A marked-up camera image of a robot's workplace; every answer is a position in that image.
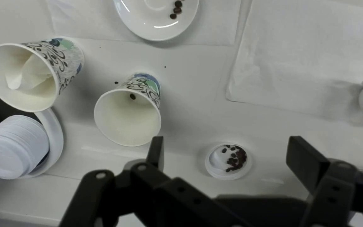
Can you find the patterned paper cup with napkin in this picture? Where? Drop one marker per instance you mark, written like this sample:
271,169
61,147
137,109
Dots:
65,60

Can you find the stack of white cup lids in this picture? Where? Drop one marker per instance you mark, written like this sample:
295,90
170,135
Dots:
11,148

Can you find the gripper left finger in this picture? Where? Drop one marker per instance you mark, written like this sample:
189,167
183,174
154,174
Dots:
156,195

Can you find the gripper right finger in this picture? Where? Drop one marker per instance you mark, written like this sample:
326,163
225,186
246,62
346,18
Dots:
336,192

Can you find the cluster of coffee beans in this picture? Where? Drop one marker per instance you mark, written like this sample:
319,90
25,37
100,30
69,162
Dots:
177,10

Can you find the white plastic cup lid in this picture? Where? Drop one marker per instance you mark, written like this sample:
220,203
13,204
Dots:
214,162

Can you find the heap of coffee beans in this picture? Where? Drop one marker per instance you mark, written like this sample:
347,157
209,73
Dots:
235,158

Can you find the white saucer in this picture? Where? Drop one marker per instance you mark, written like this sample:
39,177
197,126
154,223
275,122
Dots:
150,22

